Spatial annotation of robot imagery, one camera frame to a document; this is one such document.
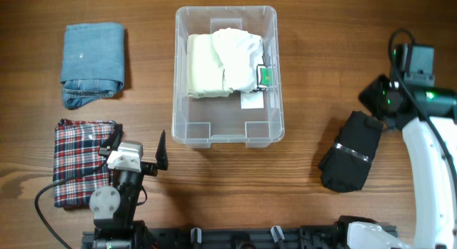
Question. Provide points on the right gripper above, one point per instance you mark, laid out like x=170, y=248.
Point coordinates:
x=366, y=95

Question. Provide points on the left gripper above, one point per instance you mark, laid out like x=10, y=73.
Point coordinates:
x=150, y=168

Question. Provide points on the black garment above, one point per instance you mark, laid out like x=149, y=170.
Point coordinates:
x=347, y=163

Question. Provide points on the cream cloth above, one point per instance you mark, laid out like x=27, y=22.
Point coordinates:
x=205, y=72

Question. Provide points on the blue denim jeans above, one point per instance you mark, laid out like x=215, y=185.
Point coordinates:
x=93, y=65

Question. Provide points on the white t-shirt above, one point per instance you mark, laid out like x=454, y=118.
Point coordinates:
x=243, y=60

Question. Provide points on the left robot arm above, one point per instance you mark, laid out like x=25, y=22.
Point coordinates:
x=114, y=206

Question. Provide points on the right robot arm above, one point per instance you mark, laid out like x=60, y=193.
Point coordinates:
x=430, y=138

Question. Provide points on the folded red plaid shirt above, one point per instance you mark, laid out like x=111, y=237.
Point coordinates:
x=76, y=153

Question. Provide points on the clear plastic storage bin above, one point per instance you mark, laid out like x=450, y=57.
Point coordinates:
x=201, y=122

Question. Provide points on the white label in bin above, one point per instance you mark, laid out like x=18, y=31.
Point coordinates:
x=253, y=100

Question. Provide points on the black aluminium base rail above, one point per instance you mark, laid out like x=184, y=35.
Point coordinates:
x=304, y=237

